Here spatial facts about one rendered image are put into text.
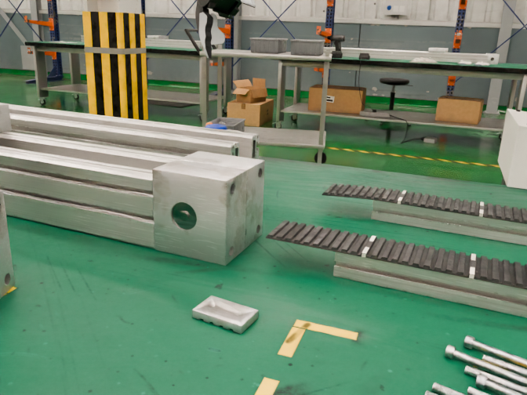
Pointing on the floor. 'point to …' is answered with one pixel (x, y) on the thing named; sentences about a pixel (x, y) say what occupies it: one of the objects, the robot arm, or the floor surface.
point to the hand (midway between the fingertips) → (227, 34)
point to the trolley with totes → (269, 48)
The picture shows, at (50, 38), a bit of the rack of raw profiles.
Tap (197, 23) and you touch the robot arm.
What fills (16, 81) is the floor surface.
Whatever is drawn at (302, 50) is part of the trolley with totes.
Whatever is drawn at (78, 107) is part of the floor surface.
